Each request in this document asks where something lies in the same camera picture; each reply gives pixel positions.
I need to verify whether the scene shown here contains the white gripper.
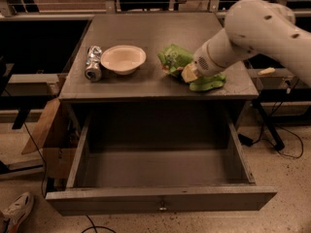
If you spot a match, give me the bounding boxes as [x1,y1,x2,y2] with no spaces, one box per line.
[182,42,226,83]

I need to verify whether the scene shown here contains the green rice chip bag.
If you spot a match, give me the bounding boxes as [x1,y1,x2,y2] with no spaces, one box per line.
[157,44,226,92]

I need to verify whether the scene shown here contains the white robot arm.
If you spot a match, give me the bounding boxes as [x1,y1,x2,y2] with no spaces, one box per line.
[182,0,311,85]

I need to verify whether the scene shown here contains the open grey top drawer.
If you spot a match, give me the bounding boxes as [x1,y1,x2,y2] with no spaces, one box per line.
[47,106,277,216]

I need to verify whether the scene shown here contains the metal drawer knob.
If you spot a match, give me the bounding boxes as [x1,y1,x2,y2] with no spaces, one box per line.
[158,202,168,212]

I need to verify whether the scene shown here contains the grey wooden cabinet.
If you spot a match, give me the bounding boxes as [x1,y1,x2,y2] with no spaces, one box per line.
[59,13,258,129]

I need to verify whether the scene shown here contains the white paper bowl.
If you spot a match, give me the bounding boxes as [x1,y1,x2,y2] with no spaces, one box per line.
[101,45,147,76]

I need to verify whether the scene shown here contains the crushed silver soda can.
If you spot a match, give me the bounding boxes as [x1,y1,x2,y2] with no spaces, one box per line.
[85,46,102,82]

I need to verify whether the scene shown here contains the black table leg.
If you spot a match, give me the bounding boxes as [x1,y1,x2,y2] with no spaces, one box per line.
[252,99,285,151]

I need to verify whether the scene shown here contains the brown cardboard box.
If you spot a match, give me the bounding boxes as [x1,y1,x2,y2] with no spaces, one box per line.
[21,98,76,179]

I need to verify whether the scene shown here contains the white sneaker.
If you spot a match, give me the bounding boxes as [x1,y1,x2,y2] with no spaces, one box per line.
[0,191,34,233]

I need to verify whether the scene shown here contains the black floor cable right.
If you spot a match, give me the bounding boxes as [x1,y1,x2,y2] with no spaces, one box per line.
[238,78,305,160]

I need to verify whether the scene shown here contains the black floor cable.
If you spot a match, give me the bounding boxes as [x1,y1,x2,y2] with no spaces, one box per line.
[238,78,305,160]
[22,121,118,233]

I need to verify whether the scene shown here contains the black floor cable left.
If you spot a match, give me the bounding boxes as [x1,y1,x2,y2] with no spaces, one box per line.
[22,121,118,233]

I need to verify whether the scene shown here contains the metal railing frame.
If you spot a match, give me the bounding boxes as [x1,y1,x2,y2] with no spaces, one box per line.
[0,0,311,19]

